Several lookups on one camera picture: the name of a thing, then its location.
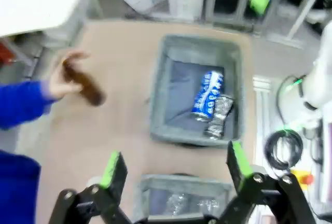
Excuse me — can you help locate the person's left hand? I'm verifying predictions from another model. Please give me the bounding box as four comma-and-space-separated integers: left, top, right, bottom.
49, 51, 90, 99

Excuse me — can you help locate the brown glass bottle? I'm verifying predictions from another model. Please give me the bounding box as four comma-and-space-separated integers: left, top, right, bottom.
62, 59, 108, 107

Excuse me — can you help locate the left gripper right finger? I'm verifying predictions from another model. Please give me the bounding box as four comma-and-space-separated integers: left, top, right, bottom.
220, 141, 317, 224

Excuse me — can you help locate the large white table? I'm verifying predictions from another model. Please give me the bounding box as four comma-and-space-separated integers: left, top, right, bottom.
0, 0, 95, 38

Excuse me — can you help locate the clear plastic packaging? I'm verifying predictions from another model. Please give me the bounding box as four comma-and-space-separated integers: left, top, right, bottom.
165, 192, 222, 215

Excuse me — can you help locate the yellow red emergency stop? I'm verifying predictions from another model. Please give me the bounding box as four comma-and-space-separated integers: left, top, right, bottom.
292, 169, 315, 186

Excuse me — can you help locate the grey fabric plastic basket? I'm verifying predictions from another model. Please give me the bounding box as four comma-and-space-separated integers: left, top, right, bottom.
133, 173, 234, 222

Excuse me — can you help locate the blue drink can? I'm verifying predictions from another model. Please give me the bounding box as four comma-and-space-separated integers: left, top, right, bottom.
191, 71, 225, 122

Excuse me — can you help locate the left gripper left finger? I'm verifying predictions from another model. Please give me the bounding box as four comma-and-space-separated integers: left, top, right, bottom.
49, 151, 135, 224

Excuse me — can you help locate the crushed silver can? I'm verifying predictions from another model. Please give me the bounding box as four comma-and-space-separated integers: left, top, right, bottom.
203, 94, 234, 141

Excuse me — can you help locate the person in blue hoodie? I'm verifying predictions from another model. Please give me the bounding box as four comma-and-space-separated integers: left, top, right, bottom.
0, 150, 42, 224

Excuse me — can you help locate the grey fabric can basket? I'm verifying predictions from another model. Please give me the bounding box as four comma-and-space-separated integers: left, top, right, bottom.
149, 34, 245, 148

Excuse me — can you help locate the black coiled cable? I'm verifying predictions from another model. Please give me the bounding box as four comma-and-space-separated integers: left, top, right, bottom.
264, 129, 304, 171

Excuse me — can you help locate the orange garment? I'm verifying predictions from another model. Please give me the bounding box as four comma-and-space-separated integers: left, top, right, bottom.
0, 41, 14, 65

